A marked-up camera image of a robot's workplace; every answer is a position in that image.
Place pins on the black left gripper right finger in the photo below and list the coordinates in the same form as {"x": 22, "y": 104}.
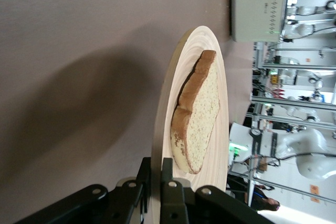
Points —
{"x": 181, "y": 205}

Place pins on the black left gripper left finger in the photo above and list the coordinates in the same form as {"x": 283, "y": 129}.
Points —
{"x": 120, "y": 203}

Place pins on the slice of toast bread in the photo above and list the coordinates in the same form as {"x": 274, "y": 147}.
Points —
{"x": 202, "y": 119}

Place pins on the round light wooden plate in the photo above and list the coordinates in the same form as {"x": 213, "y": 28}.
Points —
{"x": 181, "y": 61}

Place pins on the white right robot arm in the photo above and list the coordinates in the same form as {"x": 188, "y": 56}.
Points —
{"x": 309, "y": 155}

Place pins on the beige and chrome toaster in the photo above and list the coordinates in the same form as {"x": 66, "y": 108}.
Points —
{"x": 252, "y": 6}

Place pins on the person in dark clothes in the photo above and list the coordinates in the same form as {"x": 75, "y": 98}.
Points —
{"x": 265, "y": 200}

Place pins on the aluminium frame beam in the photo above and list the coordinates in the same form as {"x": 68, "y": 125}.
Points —
{"x": 296, "y": 66}
{"x": 294, "y": 102}

